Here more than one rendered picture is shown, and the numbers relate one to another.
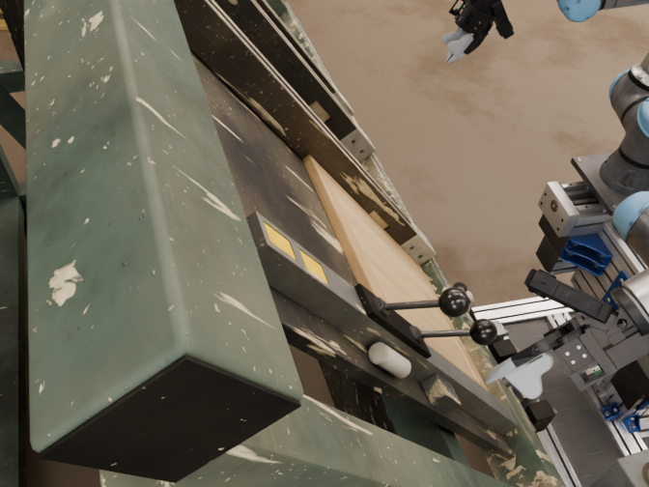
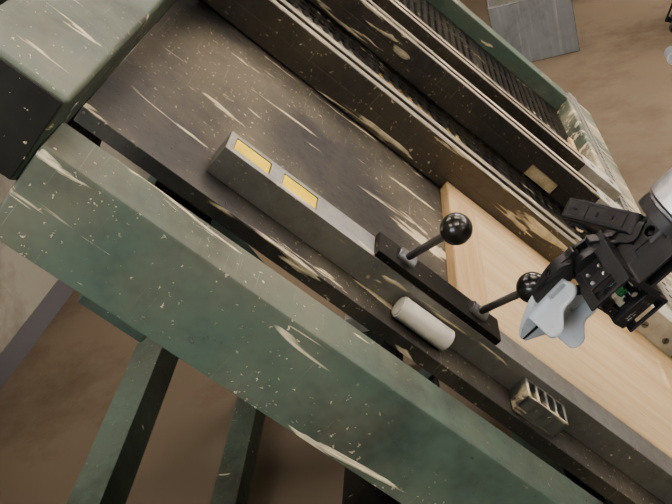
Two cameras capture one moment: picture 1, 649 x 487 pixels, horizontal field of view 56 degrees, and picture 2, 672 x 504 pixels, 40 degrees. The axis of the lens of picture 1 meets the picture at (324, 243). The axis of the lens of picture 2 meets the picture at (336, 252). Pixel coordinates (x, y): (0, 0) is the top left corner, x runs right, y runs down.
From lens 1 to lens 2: 0.70 m
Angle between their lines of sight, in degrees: 34
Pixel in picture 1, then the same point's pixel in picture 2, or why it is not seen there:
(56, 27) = not seen: outside the picture
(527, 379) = (550, 315)
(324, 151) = (465, 176)
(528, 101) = not seen: outside the picture
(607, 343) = (634, 257)
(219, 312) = (13, 40)
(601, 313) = (626, 224)
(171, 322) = not seen: outside the picture
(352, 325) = (362, 267)
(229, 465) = (45, 174)
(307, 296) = (290, 217)
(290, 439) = (102, 178)
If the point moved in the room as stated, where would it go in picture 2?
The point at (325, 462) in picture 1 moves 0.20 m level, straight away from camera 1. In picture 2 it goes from (137, 209) to (257, 114)
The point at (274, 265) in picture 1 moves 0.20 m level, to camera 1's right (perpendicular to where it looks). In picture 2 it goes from (241, 172) to (397, 160)
